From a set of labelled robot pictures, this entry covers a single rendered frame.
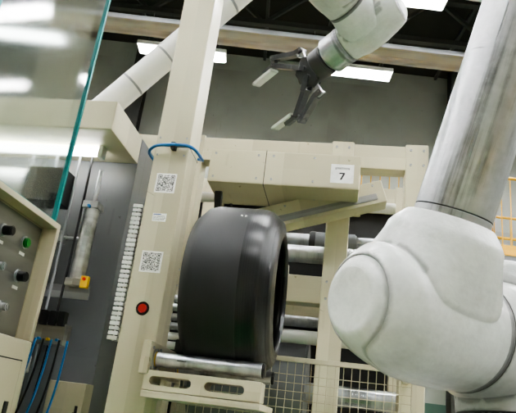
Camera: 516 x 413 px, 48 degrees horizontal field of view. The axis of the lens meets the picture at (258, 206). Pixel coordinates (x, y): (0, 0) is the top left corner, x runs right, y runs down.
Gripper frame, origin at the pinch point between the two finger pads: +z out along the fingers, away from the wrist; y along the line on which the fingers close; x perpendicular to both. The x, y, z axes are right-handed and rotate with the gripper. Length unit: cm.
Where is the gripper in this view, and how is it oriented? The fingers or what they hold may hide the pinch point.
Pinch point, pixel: (268, 104)
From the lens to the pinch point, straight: 154.2
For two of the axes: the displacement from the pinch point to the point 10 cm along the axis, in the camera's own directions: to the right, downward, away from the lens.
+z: -7.1, 4.6, 5.4
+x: -6.1, -0.1, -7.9
